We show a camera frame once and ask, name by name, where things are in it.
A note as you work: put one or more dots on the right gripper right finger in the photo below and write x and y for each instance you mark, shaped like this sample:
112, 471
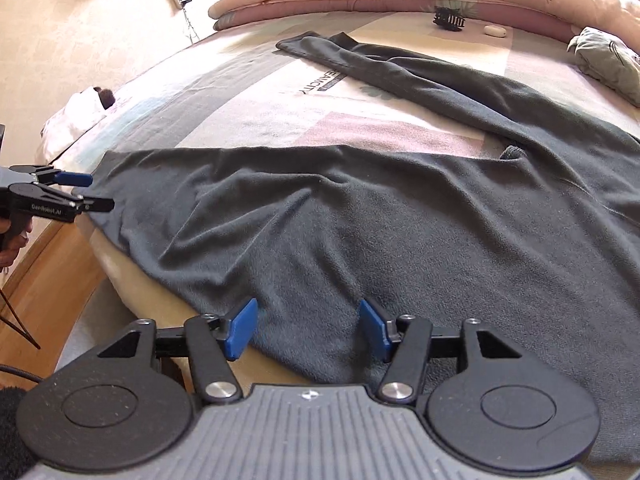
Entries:
404, 344

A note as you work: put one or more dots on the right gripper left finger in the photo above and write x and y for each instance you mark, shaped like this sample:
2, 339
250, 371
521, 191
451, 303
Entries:
213, 342

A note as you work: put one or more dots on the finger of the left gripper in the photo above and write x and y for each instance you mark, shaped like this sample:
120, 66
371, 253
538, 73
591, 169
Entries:
78, 204
49, 175

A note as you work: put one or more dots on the dark grey sweatpants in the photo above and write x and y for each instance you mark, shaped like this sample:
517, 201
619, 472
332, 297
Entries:
540, 239

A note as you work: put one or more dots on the person's left hand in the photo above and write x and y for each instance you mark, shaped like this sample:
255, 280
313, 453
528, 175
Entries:
12, 246

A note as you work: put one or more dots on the white plush toy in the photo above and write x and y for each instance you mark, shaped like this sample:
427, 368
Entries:
81, 113

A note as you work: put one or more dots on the white earbud case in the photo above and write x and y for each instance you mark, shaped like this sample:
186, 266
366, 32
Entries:
495, 31

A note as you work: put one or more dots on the black hair claw clip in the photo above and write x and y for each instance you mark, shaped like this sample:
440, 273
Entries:
448, 19

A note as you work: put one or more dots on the grey bundled cloth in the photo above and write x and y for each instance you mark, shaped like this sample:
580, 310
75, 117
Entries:
606, 58

